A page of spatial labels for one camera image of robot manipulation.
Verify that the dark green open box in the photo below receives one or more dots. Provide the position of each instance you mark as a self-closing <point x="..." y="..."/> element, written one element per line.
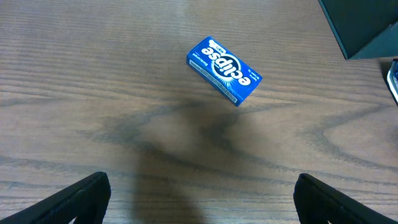
<point x="363" y="29"/>

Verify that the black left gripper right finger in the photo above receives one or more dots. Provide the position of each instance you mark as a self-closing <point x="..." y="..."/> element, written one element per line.
<point x="318" y="203"/>

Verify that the blue Dairy Milk chocolate bar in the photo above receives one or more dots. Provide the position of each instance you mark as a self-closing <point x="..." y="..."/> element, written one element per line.
<point x="391" y="80"/>

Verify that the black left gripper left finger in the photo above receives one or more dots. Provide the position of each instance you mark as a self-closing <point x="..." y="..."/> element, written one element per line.
<point x="83" y="202"/>

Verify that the blue Eclipse mints box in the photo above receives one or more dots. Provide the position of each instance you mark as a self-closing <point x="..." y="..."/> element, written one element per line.
<point x="226" y="72"/>

